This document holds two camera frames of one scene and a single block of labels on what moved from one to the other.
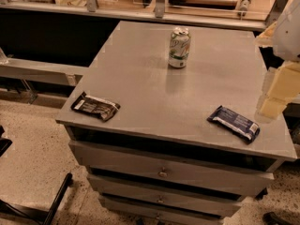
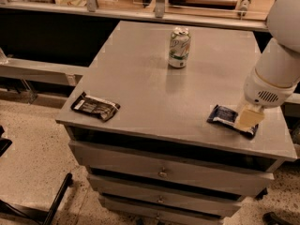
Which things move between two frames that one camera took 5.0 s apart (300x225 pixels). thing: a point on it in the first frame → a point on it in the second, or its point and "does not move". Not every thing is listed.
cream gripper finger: [285, 85] → [251, 115]
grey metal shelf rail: [40, 71] does not move
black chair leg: [47, 217] does not move
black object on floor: [272, 218] does not move
